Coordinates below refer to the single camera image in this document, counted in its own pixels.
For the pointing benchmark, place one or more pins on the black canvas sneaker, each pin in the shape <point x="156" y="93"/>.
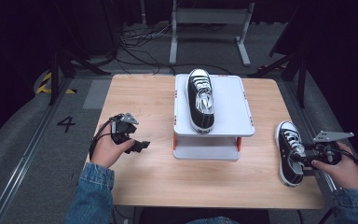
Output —
<point x="289" y="149"/>
<point x="200" y="102"/>

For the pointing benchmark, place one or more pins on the person's denim lap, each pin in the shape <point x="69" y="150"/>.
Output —
<point x="213" y="221"/>

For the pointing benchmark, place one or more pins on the white two-tier shoe rack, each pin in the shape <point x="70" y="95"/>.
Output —
<point x="230" y="105"/>

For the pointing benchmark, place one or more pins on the black metal stand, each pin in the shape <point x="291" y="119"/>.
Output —
<point x="301" y="77"/>
<point x="55" y="77"/>

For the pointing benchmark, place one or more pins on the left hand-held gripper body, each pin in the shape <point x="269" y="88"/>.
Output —
<point x="122" y="129"/>

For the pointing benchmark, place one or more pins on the yellow black hazard tape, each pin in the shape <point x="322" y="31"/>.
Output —
<point x="45" y="84"/>

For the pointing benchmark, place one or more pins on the person's right hand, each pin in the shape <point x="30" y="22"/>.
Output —
<point x="343" y="175"/>

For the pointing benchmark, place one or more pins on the person's left hand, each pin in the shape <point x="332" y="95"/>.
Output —
<point x="107" y="152"/>

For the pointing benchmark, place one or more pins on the grey metal stand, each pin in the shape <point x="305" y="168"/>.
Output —
<point x="211" y="15"/>

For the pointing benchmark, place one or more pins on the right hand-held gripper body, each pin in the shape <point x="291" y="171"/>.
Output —
<point x="326" y="154"/>

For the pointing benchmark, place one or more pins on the grey floor rail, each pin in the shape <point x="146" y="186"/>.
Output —
<point x="303" y="112"/>
<point x="21" y="158"/>

